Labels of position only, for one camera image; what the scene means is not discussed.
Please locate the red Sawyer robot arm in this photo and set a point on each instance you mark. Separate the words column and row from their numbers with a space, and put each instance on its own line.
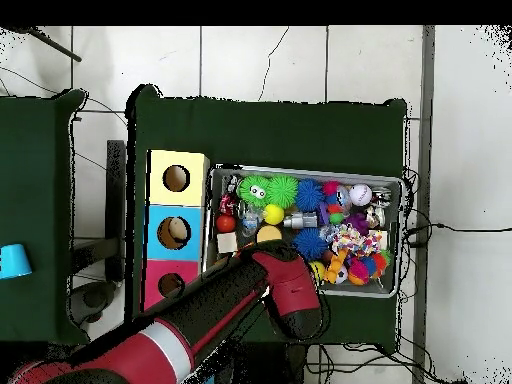
column 232, row 304

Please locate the wooden box with three holes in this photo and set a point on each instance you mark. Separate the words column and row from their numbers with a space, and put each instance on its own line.
column 180, row 232

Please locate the shallow clear mesh bin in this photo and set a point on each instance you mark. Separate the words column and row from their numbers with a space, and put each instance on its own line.
column 398, row 200

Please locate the small yellow ball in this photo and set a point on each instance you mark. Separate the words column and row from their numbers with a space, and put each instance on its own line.
column 274, row 214

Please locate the green furry googly-eyed toy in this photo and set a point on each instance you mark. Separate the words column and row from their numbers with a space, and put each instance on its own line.
column 254, row 190

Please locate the round orange disc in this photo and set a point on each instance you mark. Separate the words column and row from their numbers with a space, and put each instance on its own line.
column 269, row 233

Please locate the small red ball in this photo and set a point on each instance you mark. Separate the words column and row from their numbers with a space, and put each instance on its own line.
column 226, row 223

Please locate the green spiky ball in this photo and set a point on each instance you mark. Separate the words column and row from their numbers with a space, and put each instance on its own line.
column 282, row 191

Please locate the small wooden cube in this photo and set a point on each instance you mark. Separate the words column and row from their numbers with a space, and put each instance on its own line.
column 227, row 242

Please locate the blue spiky ball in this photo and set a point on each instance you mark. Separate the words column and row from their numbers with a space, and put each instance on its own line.
column 310, row 244
column 310, row 194

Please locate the dark green table cloth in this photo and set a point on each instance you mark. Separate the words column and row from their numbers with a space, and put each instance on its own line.
column 264, row 132

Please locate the white baseball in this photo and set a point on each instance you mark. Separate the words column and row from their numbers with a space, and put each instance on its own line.
column 360, row 194

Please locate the black upright panel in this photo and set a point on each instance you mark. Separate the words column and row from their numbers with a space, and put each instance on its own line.
column 116, row 200

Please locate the grey stand base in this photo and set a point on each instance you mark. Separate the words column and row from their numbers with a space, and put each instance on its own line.
column 92, row 300

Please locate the green covered side table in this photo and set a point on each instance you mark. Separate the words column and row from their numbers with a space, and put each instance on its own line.
column 36, row 216

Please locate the light blue cup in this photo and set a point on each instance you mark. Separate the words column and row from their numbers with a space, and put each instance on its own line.
column 14, row 262

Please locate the black rod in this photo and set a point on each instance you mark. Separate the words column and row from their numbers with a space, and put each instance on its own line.
column 48, row 44

